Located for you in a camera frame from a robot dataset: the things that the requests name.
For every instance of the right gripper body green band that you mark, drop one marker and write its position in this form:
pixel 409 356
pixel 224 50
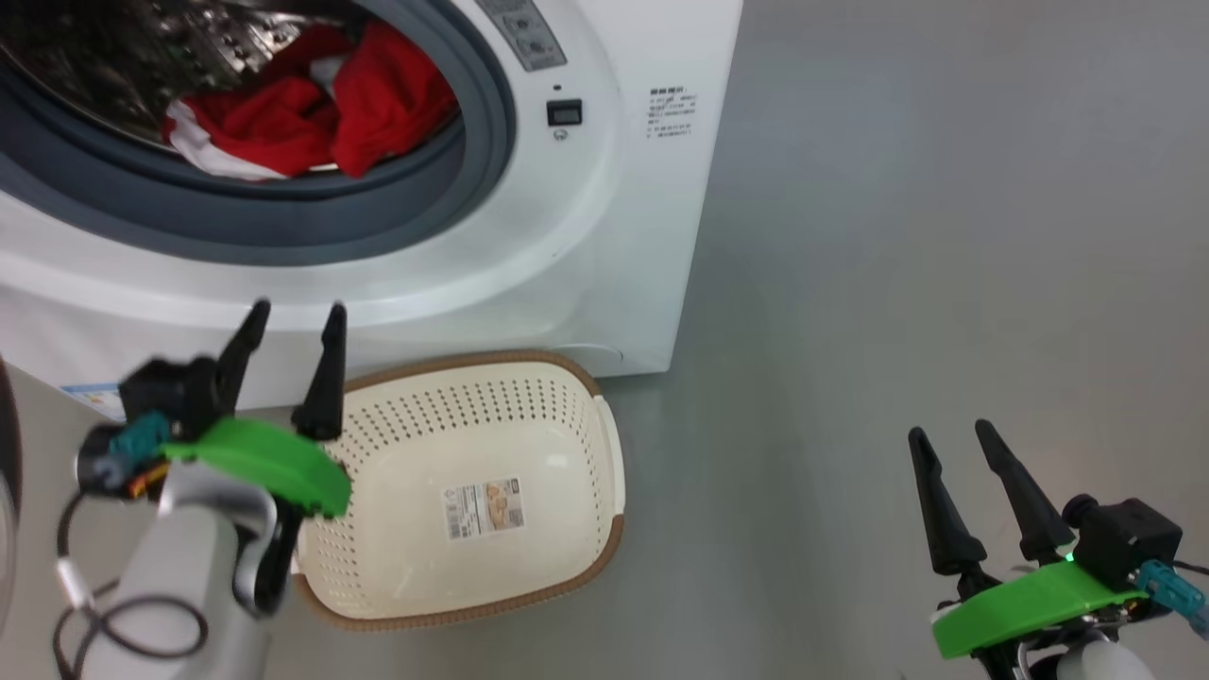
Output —
pixel 1030 604

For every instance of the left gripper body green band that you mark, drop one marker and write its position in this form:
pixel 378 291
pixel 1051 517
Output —
pixel 274 458

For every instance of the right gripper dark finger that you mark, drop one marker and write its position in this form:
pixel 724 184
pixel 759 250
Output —
pixel 1030 519
pixel 945 529

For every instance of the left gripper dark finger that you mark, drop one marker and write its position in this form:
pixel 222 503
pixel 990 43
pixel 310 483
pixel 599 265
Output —
pixel 326 387
pixel 238 364

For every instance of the red and white garment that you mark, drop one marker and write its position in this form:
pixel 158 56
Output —
pixel 387 94

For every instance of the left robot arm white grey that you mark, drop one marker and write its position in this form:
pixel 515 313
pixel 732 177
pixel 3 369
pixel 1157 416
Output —
pixel 179 567

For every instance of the basket product label sticker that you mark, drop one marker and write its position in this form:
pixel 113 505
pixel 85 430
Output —
pixel 484 508

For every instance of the cream laundry basket brown rim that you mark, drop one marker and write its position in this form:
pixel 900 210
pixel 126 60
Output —
pixel 529 425

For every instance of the white front-load washing machine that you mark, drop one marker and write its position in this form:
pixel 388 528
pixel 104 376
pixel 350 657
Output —
pixel 614 236

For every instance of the blue energy label sticker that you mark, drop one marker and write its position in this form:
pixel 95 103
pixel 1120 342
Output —
pixel 94 399

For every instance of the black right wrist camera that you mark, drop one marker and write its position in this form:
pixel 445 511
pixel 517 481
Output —
pixel 1129 538

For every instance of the teal left camera connector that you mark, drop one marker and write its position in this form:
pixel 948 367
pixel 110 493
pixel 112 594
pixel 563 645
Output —
pixel 140 439

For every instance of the teal camera connector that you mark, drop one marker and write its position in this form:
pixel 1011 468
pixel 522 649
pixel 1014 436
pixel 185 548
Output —
pixel 1171 590
pixel 140 439

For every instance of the teal right camera connector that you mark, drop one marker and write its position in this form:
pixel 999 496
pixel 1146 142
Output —
pixel 1171 590

